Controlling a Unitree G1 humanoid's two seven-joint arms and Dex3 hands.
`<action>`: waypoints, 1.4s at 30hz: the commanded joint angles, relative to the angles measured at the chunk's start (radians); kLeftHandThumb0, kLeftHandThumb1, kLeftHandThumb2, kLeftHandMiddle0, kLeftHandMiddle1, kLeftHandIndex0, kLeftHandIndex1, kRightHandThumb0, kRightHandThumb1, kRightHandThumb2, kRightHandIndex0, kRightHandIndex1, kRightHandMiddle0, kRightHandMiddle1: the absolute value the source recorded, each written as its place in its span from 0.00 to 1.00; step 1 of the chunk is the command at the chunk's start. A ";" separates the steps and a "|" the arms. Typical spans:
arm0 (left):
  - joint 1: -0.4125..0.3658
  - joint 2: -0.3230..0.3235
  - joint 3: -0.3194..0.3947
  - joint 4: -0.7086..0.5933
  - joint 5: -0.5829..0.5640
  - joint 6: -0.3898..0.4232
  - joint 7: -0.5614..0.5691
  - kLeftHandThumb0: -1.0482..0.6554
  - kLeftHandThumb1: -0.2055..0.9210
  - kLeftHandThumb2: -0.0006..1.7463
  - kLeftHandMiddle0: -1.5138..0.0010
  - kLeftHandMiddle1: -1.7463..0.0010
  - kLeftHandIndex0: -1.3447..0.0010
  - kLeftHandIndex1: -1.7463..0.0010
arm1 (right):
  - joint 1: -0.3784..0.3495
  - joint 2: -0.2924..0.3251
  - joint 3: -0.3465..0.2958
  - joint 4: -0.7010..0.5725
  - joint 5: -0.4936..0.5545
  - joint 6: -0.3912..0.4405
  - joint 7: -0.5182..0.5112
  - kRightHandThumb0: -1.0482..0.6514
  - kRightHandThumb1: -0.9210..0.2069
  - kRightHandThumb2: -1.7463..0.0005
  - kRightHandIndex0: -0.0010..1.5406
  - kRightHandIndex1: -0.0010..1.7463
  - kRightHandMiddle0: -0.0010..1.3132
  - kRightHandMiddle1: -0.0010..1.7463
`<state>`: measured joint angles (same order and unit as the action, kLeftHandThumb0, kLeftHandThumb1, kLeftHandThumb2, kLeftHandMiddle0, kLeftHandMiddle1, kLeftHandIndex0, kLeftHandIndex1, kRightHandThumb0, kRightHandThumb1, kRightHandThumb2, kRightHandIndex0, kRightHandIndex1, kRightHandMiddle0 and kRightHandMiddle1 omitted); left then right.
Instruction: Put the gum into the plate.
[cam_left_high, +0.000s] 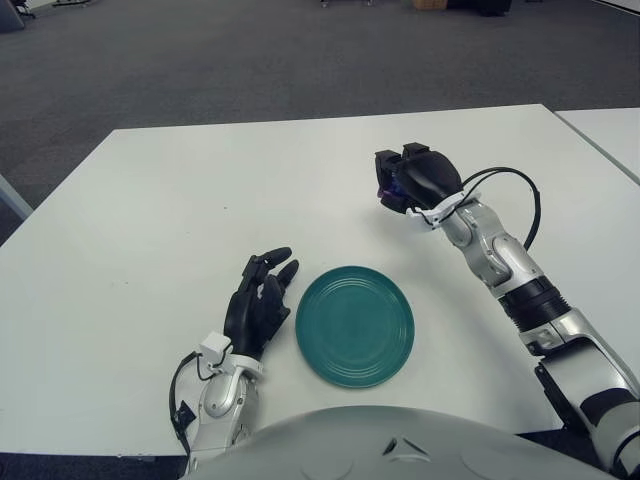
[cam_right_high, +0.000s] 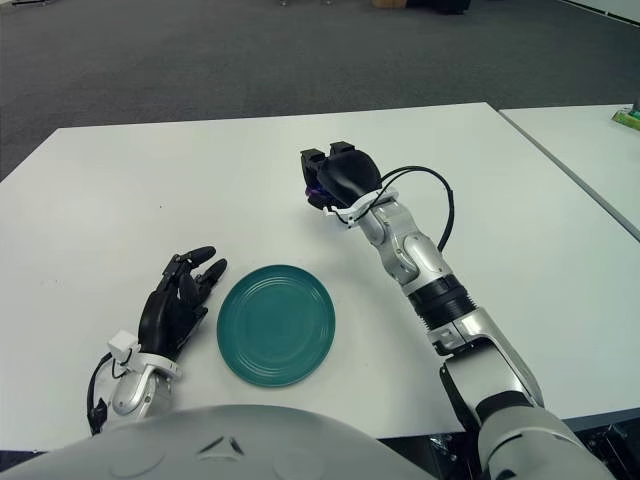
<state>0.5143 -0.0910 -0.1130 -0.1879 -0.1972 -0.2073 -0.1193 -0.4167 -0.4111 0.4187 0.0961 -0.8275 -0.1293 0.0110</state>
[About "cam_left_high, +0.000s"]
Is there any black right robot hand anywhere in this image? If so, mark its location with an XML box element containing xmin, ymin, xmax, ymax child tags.
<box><xmin>374</xmin><ymin>142</ymin><xmax>464</xmax><ymax>216</ymax></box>

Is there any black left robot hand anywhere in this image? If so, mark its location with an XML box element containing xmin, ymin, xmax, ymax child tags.
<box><xmin>223</xmin><ymin>246</ymin><xmax>301</xmax><ymax>361</ymax></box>

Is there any teal round plate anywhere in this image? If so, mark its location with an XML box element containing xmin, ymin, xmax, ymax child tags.
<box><xmin>295</xmin><ymin>265</ymin><xmax>416</xmax><ymax>390</ymax></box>

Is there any black bulky object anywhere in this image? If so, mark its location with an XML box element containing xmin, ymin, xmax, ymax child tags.
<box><xmin>447</xmin><ymin>0</ymin><xmax>512</xmax><ymax>18</ymax></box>

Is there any white adjacent table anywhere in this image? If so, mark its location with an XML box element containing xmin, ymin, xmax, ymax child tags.
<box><xmin>554</xmin><ymin>107</ymin><xmax>640</xmax><ymax>184</ymax></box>

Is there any grey robot torso shell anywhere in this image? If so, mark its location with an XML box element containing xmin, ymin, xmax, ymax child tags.
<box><xmin>184</xmin><ymin>405</ymin><xmax>609</xmax><ymax>480</ymax></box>

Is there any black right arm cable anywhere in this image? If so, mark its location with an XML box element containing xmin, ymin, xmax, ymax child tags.
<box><xmin>462</xmin><ymin>167</ymin><xmax>544</xmax><ymax>250</ymax></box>

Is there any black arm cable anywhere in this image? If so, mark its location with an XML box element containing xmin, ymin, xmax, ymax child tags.
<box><xmin>462</xmin><ymin>167</ymin><xmax>544</xmax><ymax>250</ymax></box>
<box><xmin>168</xmin><ymin>352</ymin><xmax>205</xmax><ymax>456</ymax></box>

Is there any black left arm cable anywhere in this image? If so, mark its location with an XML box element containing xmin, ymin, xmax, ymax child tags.
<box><xmin>168</xmin><ymin>352</ymin><xmax>205</xmax><ymax>456</ymax></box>

